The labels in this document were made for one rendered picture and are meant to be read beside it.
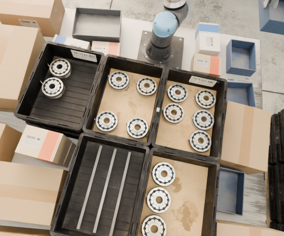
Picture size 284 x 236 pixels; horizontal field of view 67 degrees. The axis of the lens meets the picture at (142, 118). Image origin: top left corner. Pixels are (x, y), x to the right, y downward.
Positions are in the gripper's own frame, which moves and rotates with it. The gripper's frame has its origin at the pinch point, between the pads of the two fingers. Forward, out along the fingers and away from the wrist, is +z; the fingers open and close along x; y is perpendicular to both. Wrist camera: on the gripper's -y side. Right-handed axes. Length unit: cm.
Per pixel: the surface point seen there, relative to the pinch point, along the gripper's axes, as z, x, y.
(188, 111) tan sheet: 27, -25, 45
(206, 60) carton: 32.9, -17.2, 8.8
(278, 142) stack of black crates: 87, 51, 34
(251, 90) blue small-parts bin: 37.6, 10.1, 21.8
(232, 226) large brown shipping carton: 21, -4, 93
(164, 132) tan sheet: 26, -35, 58
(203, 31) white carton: 31.1, -21.0, -10.0
